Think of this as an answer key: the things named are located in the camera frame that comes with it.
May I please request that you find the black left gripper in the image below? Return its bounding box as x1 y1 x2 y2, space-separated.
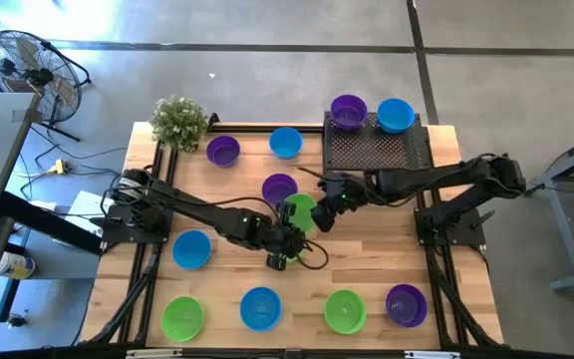
266 201 311 271

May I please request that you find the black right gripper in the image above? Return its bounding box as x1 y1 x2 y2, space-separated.
310 175 368 233

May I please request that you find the purple plastic mini bowl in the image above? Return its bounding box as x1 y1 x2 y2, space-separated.
261 173 299 206
329 94 370 132
385 283 429 329
205 135 242 169

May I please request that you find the blue plastic mini bowl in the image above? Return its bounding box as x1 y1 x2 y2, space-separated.
239 286 283 333
171 228 213 270
268 126 304 161
376 97 417 135

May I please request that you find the black perforated metal rack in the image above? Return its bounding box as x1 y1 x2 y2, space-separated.
321 110 432 186

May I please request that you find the small artificial green plant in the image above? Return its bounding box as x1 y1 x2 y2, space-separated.
147 95 210 154

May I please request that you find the white label strip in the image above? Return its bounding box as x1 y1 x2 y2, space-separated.
405 350 461 359
126 348 183 359

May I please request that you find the white paper sheet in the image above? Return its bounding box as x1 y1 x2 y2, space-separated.
65 189 112 235

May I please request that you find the grey metal table stand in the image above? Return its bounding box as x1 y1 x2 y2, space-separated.
518 127 574 293

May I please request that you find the black desk support bar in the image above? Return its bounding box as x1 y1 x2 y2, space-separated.
0 191 107 255

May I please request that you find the white and yellow can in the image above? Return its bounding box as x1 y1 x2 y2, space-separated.
0 251 37 280

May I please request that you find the black floor fan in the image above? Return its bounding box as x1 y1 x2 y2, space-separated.
0 28 93 144

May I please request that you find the black aluminium table frame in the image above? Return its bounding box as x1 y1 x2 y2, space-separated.
80 112 505 359

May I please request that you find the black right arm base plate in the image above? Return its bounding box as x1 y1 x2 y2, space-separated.
414 206 487 249

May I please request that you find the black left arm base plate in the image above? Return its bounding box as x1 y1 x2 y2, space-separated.
101 201 173 245

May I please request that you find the black floor cable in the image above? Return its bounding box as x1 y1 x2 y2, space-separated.
17 124 129 200

